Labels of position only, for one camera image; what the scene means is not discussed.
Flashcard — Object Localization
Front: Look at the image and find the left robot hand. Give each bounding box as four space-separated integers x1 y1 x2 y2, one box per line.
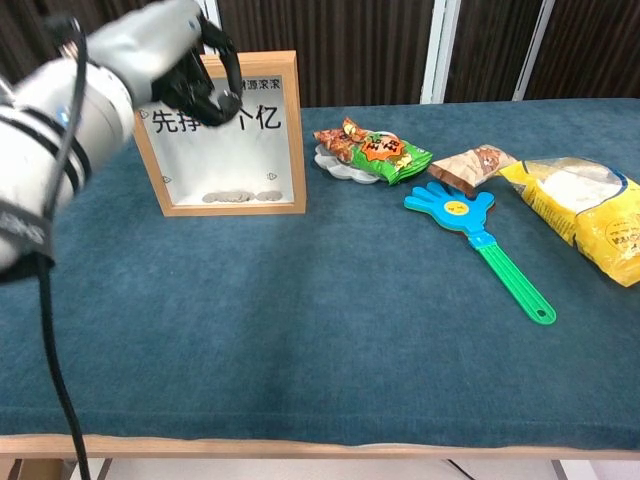
85 0 246 129

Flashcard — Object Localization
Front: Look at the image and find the blue hand clapper toy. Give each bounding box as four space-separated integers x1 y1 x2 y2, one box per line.
403 180 558 326

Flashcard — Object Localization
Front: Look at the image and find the brown orange snack packet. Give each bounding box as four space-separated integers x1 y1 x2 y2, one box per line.
313 117 381 165

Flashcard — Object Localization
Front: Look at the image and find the pale flower-shaped plate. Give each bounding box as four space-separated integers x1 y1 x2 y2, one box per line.
313 130 396 187

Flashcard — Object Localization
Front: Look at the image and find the green snack packet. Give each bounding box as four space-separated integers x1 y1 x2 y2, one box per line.
349 130 434 187

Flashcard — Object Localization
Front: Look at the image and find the blue table cloth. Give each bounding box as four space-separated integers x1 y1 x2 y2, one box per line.
0 96 640 449

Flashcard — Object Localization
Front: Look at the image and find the brown beige snack packet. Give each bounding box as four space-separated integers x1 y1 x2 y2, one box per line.
428 143 521 197

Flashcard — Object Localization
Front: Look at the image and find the yellow dumpling bag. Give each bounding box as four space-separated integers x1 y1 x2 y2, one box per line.
498 157 640 289

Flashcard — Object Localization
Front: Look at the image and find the wooden coin bank box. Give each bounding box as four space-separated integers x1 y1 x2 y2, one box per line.
130 49 307 219

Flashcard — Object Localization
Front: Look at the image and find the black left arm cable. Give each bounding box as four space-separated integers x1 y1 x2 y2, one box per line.
34 13 96 480

